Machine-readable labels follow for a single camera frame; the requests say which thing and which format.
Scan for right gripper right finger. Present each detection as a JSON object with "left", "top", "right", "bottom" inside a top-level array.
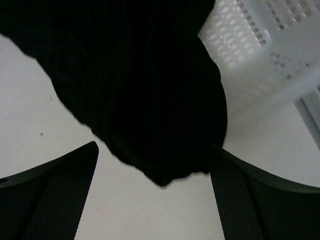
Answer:
[{"left": 210, "top": 146, "right": 320, "bottom": 240}]

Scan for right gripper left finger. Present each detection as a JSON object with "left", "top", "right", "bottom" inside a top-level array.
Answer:
[{"left": 0, "top": 141, "right": 99, "bottom": 240}]

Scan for black shorts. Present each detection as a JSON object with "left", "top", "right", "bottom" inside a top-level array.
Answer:
[{"left": 0, "top": 0, "right": 228, "bottom": 187}]

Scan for white plastic basket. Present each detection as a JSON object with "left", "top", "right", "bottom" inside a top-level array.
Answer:
[{"left": 199, "top": 0, "right": 320, "bottom": 128}]

